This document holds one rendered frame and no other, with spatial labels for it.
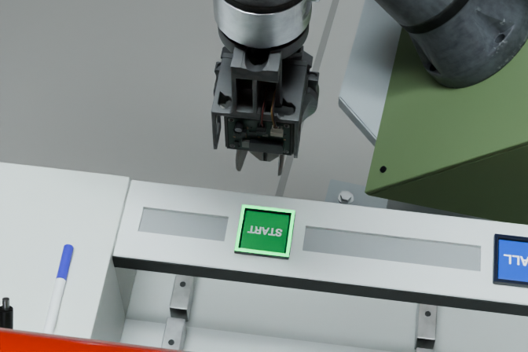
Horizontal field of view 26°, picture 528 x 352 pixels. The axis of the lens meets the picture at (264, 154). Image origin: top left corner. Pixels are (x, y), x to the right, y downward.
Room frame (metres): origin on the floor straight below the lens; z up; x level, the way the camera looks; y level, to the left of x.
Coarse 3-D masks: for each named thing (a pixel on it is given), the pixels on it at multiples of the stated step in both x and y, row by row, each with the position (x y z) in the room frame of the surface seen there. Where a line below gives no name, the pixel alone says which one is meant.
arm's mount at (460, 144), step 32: (416, 64) 0.91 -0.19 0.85; (512, 64) 0.83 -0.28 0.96; (416, 96) 0.86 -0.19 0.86; (448, 96) 0.83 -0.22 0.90; (480, 96) 0.80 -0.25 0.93; (512, 96) 0.78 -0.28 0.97; (384, 128) 0.83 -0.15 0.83; (416, 128) 0.80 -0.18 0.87; (448, 128) 0.78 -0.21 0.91; (480, 128) 0.75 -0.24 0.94; (512, 128) 0.73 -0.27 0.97; (384, 160) 0.78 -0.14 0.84; (416, 160) 0.75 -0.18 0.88; (448, 160) 0.73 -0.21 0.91; (480, 160) 0.71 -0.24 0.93; (512, 160) 0.71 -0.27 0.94; (384, 192) 0.74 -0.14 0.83; (416, 192) 0.73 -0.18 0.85; (448, 192) 0.72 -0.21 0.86; (480, 192) 0.71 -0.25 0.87; (512, 192) 0.70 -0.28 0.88
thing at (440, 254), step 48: (144, 192) 0.65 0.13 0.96; (192, 192) 0.65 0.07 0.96; (240, 192) 0.65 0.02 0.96; (144, 240) 0.60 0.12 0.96; (192, 240) 0.60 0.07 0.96; (240, 240) 0.60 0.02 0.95; (336, 240) 0.60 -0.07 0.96; (384, 240) 0.60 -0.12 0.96; (432, 240) 0.60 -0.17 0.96; (480, 240) 0.60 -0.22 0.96; (432, 288) 0.54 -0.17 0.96; (480, 288) 0.54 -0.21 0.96
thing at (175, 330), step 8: (168, 320) 0.56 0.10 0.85; (176, 320) 0.56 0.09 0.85; (184, 320) 0.56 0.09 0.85; (168, 328) 0.55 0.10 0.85; (176, 328) 0.55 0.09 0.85; (184, 328) 0.55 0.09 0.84; (168, 336) 0.54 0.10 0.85; (176, 336) 0.54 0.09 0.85; (184, 336) 0.55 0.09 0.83; (168, 344) 0.53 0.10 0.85; (176, 344) 0.53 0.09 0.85
